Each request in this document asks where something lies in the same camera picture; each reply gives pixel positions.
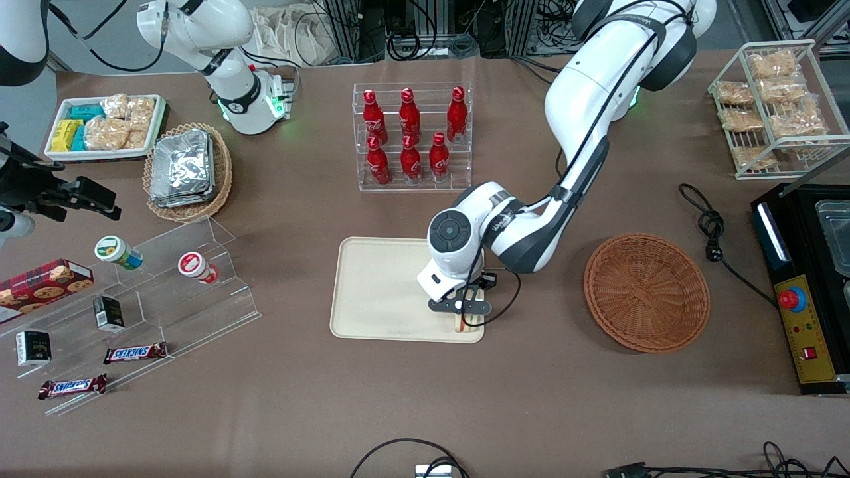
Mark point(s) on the green lid snack cup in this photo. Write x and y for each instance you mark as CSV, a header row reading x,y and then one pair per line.
x,y
113,249

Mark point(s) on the beige cloth bag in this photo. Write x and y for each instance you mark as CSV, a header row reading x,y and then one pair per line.
x,y
292,33

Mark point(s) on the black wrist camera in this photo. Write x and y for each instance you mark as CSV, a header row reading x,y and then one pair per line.
x,y
488,279

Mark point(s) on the clear acrylic bottle rack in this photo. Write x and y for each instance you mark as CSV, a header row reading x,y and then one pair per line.
x,y
362,182

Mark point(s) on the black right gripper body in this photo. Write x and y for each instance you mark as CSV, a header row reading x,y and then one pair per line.
x,y
26,188

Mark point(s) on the oval light wicker basket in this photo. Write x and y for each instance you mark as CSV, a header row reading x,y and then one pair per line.
x,y
222,172

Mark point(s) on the red cookie box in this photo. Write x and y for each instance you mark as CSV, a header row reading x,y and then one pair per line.
x,y
46,282

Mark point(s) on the cream plastic tray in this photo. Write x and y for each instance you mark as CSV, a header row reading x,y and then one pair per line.
x,y
378,292

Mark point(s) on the white rectangular snack tray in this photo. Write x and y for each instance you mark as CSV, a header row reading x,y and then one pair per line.
x,y
99,157

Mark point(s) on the red lid snack cup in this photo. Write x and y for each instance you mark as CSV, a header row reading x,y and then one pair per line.
x,y
194,264

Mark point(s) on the small white device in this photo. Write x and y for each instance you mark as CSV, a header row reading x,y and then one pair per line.
x,y
433,471

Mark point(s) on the small black box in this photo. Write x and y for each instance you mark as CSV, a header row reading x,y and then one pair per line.
x,y
33,347
108,313

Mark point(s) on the black machine with yellow panel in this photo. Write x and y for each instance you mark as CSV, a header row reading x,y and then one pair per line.
x,y
807,332

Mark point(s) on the teal snack pack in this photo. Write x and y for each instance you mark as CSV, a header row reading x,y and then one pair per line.
x,y
85,111
79,141

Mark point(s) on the stack of foil containers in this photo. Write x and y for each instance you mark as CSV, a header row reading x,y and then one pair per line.
x,y
182,166

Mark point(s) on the round brown wicker basket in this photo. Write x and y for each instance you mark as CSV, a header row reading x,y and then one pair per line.
x,y
647,292

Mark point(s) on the brown chocolate bar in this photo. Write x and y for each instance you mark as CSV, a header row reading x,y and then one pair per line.
x,y
73,386
136,352

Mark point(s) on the clear acrylic stepped shelf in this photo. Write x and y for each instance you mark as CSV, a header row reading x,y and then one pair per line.
x,y
219,299

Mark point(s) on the aluminium equipment rack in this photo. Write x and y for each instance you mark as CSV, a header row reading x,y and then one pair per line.
x,y
345,26

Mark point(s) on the yellow snack pack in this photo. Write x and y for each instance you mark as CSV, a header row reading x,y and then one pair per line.
x,y
63,135

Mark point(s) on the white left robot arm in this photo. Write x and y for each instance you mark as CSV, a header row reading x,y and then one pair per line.
x,y
584,99

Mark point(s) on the red cola bottle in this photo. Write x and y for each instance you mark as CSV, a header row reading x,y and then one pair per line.
x,y
456,113
411,160
410,113
438,158
378,164
373,116

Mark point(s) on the clear bag of crackers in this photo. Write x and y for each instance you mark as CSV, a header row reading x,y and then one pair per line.
x,y
105,135
773,64
783,88
734,93
740,119
754,156
141,107
137,139
114,104
797,121

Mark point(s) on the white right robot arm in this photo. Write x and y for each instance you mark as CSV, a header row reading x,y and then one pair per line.
x,y
199,26

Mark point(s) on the triangle sandwich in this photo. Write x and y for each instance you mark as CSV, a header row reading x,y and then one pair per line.
x,y
466,325

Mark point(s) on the clear plastic container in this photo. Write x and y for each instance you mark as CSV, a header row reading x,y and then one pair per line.
x,y
835,232

